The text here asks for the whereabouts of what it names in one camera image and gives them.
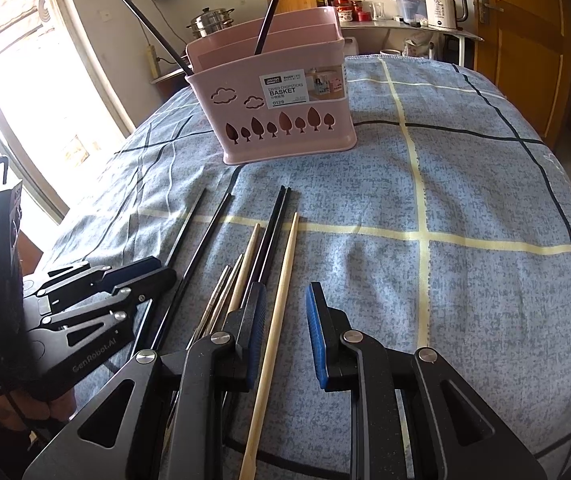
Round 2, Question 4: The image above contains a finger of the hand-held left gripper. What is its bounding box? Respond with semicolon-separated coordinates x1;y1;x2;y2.
24;256;162;311
28;267;178;348

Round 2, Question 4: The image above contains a person's left hand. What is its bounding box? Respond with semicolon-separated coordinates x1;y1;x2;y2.
0;372;78;443

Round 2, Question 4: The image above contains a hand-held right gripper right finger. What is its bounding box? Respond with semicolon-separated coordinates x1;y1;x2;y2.
305;282;549;480

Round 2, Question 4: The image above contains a blue checked blanket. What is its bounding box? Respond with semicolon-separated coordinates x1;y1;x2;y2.
35;54;571;480

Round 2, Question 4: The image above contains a window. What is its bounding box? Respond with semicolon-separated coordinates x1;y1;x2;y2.
0;0;133;226

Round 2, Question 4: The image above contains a black chopstick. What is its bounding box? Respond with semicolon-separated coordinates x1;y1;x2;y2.
250;186;286;291
112;0;193;76
149;192;231;352
254;0;296;56
259;187;293;286
162;188;207;276

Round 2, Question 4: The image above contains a steel steamer pot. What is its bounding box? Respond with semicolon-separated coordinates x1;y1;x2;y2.
186;7;236;40

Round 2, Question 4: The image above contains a wooden chopstick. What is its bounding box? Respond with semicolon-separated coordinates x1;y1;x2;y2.
227;223;262;313
238;212;299;480

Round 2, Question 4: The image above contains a water filter pitcher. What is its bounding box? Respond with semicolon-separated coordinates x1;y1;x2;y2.
393;0;429;26

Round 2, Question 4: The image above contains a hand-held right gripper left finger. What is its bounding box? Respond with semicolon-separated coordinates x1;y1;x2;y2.
22;282;268;480

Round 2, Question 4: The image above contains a wooden door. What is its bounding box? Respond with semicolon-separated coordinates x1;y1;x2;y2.
468;0;571;146

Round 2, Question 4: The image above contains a pink plastic chopstick basket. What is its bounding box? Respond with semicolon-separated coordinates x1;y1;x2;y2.
185;7;357;166

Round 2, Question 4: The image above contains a metal chopstick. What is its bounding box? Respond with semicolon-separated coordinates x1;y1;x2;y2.
208;254;245;336
196;264;232;341

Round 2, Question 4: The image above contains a metal kitchen counter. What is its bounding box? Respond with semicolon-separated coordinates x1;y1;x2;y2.
340;17;483;68

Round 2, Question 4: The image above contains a white electric kettle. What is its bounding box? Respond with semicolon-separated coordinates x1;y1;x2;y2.
423;0;469;30

